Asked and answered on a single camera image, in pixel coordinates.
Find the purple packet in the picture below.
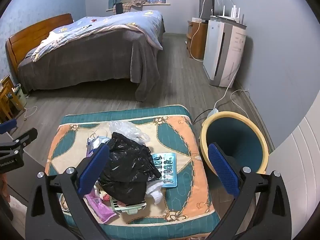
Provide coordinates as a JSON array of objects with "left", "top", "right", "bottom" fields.
[{"left": 85, "top": 192, "right": 117, "bottom": 223}]

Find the plaid cloth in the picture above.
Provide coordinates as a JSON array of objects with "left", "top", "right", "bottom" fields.
[{"left": 112, "top": 0, "right": 148, "bottom": 14}]

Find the black flat screen television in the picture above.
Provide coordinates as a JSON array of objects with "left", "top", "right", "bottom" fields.
[{"left": 199, "top": 0, "right": 215, "bottom": 21}]

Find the white looped floor cable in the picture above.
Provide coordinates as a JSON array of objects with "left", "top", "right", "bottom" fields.
[{"left": 230, "top": 89, "right": 251, "bottom": 121}]

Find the wooden bed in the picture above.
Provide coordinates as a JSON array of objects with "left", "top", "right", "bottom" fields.
[{"left": 6, "top": 10, "right": 165, "bottom": 102}]

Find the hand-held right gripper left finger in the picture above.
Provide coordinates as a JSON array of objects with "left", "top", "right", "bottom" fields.
[{"left": 25, "top": 144, "right": 110, "bottom": 240}]

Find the black plastic bag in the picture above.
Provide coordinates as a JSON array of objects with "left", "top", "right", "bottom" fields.
[{"left": 97, "top": 132, "right": 162, "bottom": 207}]

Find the black floor cable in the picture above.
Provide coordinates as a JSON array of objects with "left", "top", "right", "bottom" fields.
[{"left": 192, "top": 109, "right": 212, "bottom": 125}]

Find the white panelled door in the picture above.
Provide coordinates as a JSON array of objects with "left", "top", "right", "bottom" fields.
[{"left": 266, "top": 110, "right": 320, "bottom": 240}]

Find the small white bucket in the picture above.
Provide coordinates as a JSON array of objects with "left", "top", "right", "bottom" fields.
[{"left": 12, "top": 84, "right": 27, "bottom": 105}]

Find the wooden television cabinet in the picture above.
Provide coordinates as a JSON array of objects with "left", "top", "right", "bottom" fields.
[{"left": 186, "top": 17, "right": 209, "bottom": 60}]

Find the blue blister pack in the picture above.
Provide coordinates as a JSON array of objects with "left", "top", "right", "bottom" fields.
[{"left": 152, "top": 153, "right": 177, "bottom": 187}]

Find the white purifier power cable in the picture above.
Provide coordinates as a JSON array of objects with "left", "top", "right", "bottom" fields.
[{"left": 214, "top": 62, "right": 237, "bottom": 109}]

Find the white router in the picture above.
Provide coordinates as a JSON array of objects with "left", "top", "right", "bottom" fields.
[{"left": 216, "top": 5, "right": 245, "bottom": 22}]

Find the yellow rimmed teal trash bin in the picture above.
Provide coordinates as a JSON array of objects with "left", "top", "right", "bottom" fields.
[{"left": 199, "top": 111, "right": 269, "bottom": 178}]

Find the clear plastic bag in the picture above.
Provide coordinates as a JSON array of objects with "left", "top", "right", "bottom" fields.
[{"left": 107, "top": 120, "right": 150, "bottom": 144}]

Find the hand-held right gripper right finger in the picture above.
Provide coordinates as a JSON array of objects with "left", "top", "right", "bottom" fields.
[{"left": 207, "top": 142, "right": 294, "bottom": 240}]

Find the white tissue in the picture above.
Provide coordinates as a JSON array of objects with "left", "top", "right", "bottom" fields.
[{"left": 146, "top": 181, "right": 164, "bottom": 204}]

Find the light blue printed quilt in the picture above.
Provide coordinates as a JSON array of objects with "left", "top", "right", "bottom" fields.
[{"left": 31, "top": 10, "right": 164, "bottom": 62}]

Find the grey bed blanket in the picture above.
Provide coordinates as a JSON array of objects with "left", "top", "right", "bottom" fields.
[{"left": 17, "top": 25, "right": 165, "bottom": 102}]

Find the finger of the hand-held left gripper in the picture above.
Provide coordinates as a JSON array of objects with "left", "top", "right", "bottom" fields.
[
  {"left": 0, "top": 127, "right": 38, "bottom": 151},
  {"left": 0, "top": 119, "right": 18, "bottom": 134}
]

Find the green white medicine box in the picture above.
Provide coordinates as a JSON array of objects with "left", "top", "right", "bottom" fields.
[{"left": 111, "top": 198, "right": 147, "bottom": 215}]

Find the teal orange printed cushion mat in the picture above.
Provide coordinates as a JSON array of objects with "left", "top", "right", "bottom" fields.
[{"left": 45, "top": 104, "right": 220, "bottom": 227}]

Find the wooden side table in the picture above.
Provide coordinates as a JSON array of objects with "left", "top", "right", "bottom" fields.
[{"left": 0, "top": 76, "right": 25, "bottom": 121}]

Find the red white packet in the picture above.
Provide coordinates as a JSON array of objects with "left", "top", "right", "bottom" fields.
[{"left": 94, "top": 187, "right": 111, "bottom": 202}]

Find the white television cable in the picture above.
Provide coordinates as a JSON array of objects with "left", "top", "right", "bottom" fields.
[{"left": 189, "top": 0, "right": 208, "bottom": 62}]

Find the white air purifier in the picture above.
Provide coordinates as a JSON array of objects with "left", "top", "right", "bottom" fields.
[{"left": 203, "top": 16, "right": 247, "bottom": 87}]

